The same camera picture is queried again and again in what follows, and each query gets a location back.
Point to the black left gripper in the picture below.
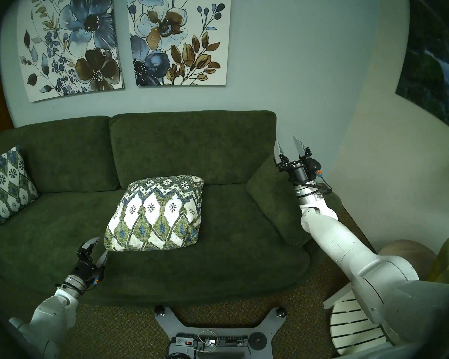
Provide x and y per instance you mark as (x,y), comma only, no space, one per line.
(88,274)

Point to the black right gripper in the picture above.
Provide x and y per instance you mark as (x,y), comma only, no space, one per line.
(303,171)

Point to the green white patterned cushion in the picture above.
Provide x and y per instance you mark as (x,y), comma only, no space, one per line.
(7,186)
(157,212)

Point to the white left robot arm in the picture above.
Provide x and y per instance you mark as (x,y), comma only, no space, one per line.
(52,317)

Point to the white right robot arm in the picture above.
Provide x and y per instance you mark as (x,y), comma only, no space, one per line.
(340,246)

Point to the wide green sofa back cushion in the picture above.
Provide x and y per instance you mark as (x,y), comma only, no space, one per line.
(191,145)

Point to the narrow green sofa back cushion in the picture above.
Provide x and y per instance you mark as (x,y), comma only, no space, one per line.
(60,152)

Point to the dark green fabric sofa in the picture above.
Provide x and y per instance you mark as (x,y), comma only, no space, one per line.
(52,231)

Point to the green sofa armrest bolster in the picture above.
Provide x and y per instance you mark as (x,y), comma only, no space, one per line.
(277,201)

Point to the black base knob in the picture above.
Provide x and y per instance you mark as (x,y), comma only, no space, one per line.
(281,312)
(159,310)

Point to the round wooden ball stool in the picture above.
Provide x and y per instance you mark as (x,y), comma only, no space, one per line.
(408,253)

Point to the black power strip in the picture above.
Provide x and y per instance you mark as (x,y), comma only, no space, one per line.
(230,340)

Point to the floral canvas with brown leaves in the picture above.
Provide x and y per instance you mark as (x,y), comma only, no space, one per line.
(176,36)

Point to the white slatted chair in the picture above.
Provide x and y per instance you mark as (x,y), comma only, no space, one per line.
(348,324)

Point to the black round base disc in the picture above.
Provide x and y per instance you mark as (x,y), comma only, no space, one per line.
(257,340)

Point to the floral canvas with dark flowers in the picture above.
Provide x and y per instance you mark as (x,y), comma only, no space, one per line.
(78,44)

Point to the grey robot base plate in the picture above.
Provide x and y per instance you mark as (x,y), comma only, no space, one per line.
(220,324)

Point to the waterfall landscape wall poster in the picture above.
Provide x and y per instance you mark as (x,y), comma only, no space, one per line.
(434,66)

